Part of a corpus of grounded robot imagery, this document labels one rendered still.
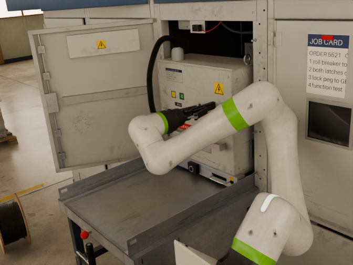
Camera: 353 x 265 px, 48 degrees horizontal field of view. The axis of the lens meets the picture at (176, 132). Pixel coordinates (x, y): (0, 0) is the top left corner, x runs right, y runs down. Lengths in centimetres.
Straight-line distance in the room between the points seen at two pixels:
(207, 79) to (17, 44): 1150
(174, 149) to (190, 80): 49
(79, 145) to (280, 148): 118
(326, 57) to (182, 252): 79
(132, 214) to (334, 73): 95
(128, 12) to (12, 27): 1080
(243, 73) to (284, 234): 76
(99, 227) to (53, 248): 152
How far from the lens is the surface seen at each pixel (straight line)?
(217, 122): 132
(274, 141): 139
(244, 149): 175
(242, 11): 164
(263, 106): 129
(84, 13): 269
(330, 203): 160
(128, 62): 208
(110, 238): 156
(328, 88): 144
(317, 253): 175
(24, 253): 318
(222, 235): 175
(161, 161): 140
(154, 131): 143
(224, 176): 178
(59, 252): 308
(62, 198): 188
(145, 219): 164
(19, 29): 1302
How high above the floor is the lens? 171
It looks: 20 degrees down
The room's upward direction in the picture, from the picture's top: 5 degrees counter-clockwise
